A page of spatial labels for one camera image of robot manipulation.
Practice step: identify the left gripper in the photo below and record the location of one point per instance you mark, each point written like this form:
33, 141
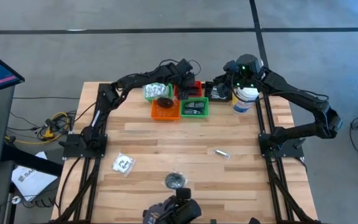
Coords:
183, 76

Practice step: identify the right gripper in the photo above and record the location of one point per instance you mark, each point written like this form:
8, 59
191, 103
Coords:
244, 71

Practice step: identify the bagged black round hairbrush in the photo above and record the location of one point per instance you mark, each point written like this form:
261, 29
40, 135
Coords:
165, 102
175, 180

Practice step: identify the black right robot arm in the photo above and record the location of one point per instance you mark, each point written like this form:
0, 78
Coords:
291, 90

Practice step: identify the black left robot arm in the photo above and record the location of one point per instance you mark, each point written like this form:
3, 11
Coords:
135, 77

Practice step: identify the green plastic basket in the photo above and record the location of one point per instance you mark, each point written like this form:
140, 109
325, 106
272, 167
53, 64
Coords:
170, 93
194, 116

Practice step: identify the red plastic basket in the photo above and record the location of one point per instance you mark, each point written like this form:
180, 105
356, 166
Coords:
200, 91

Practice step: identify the black plastic basket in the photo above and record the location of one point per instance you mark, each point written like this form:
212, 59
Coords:
208, 97

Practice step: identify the Lysol wipes canister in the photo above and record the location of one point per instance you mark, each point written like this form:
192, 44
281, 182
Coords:
244, 101

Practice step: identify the orange plastic basket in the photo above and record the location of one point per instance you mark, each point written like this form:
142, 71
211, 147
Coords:
165, 115

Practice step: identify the black table edge clamp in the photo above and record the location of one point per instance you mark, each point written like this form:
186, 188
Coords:
213, 221

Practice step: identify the black desk foot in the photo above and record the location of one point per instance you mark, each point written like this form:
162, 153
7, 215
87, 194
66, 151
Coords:
36, 163

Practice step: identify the white printed paper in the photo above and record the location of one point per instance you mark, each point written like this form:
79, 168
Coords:
33, 179

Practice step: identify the white tape roll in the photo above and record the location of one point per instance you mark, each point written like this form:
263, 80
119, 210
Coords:
15, 200

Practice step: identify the black aluminium table frame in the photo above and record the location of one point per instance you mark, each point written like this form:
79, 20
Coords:
102, 88

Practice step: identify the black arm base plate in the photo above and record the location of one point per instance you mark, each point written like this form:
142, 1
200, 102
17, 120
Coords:
294, 152
73, 151

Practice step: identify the small black camera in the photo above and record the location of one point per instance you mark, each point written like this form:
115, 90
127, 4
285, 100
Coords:
183, 193

